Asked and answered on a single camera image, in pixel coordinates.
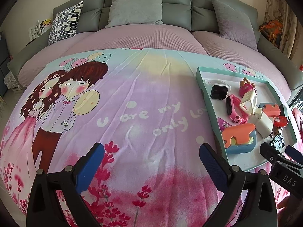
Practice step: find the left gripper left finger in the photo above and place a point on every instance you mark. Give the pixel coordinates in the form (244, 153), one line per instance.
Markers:
(44, 208)

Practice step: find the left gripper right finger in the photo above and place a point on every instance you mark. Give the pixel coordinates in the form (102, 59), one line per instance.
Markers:
(259, 207)

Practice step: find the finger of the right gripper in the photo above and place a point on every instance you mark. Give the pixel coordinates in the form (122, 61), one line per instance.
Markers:
(269, 153)
(294, 154)

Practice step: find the black toy car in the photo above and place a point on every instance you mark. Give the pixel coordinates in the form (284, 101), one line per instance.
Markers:
(278, 142)

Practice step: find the white charger cube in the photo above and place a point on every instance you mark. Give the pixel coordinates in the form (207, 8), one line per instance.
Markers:
(263, 124)

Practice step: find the red small bottle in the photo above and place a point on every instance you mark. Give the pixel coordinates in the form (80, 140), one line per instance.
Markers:
(280, 121)

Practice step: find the orange blue toy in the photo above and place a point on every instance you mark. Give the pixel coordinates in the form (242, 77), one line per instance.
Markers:
(239, 139)
(270, 109)

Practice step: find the pink smart watch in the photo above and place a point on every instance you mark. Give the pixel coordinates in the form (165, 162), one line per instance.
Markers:
(234, 111)

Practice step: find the cream hair claw clip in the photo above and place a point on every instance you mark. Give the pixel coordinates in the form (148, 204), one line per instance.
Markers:
(249, 104)

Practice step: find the purple lighter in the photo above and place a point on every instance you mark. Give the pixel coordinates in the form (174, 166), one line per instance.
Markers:
(223, 124)

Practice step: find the pink brown dog figure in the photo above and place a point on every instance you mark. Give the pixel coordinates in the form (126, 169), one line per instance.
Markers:
(246, 86)

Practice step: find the white smart watch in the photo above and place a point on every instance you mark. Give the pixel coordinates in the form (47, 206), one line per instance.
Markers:
(218, 89)

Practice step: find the person's hand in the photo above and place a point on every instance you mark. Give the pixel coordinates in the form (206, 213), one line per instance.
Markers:
(283, 204)

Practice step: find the pink stool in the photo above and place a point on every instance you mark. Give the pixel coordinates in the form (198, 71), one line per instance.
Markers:
(299, 120)

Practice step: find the teal cardboard box tray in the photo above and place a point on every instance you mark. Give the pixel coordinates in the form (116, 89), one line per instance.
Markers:
(266, 93)

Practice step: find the cartoon couple blanket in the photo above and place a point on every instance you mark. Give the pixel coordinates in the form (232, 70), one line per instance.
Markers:
(146, 108)

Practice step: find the orange bag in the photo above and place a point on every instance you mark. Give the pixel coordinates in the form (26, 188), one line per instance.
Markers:
(272, 31)

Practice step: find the grey purple right cushion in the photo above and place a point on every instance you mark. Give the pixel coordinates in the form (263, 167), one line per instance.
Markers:
(234, 25)

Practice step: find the dark cabinet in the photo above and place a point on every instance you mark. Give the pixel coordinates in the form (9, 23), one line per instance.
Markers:
(4, 60)

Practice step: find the patterned curtain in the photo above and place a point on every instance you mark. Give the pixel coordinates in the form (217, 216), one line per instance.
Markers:
(292, 29)

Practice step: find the white magazine rack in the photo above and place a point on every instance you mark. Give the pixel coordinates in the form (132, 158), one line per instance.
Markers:
(39, 28)

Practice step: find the black white patterned cushion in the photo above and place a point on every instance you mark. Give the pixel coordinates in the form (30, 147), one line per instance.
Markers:
(65, 23)

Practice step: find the grey sofa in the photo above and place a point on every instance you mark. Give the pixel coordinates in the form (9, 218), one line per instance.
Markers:
(192, 15)

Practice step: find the grey centre cushion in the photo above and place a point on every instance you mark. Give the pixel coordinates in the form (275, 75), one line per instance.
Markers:
(130, 12)

